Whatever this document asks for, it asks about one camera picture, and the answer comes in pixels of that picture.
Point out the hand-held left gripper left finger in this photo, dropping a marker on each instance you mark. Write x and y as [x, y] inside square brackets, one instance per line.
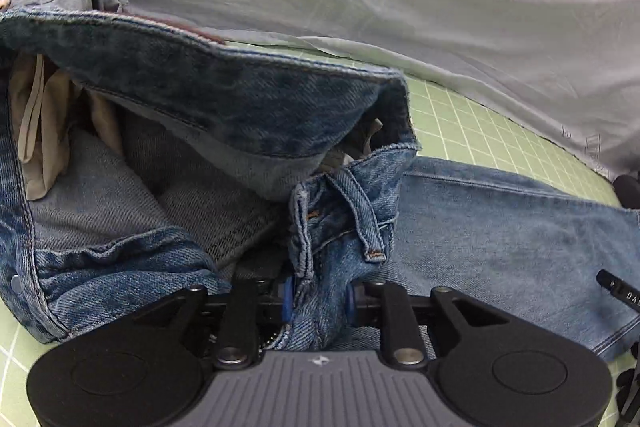
[286, 302]

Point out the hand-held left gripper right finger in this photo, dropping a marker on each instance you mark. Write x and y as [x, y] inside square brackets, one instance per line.
[350, 305]

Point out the blue denim jeans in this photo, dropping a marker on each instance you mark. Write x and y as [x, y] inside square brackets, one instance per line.
[210, 107]

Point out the dark grey folded garment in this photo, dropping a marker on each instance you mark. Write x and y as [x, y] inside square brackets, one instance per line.
[629, 192]

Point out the light grey carrot print sheet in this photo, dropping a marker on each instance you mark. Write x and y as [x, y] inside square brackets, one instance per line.
[400, 17]

